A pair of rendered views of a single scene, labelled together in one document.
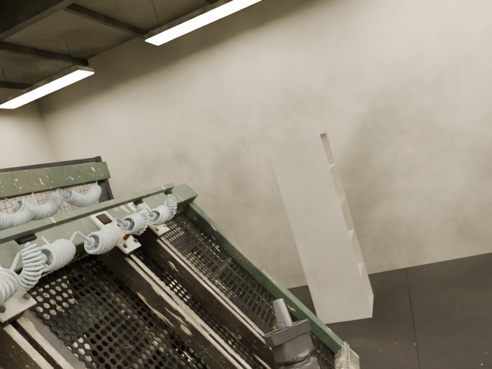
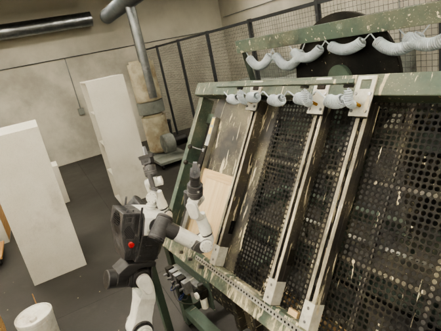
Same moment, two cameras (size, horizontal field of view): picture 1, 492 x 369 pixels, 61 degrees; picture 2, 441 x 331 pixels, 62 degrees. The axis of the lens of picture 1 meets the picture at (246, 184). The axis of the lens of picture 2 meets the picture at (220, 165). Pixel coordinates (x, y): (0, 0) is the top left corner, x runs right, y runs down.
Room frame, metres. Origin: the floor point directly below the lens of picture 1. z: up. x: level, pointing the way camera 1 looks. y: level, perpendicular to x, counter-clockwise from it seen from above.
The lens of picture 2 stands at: (2.36, -1.22, 2.21)
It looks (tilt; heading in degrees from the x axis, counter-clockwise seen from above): 18 degrees down; 136
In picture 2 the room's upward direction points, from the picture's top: 12 degrees counter-clockwise
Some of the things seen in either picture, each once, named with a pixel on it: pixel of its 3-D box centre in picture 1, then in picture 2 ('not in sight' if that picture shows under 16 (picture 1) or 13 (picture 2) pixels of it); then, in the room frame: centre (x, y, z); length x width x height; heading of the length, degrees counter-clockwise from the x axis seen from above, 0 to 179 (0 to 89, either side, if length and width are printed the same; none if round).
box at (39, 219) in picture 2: not in sight; (35, 198); (-2.32, 0.15, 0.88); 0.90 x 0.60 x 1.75; 160
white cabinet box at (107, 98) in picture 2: not in sight; (118, 139); (-3.11, 1.92, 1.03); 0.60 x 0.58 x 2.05; 160
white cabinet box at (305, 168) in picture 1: (323, 225); not in sight; (4.76, -0.72, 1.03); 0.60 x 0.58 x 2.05; 160
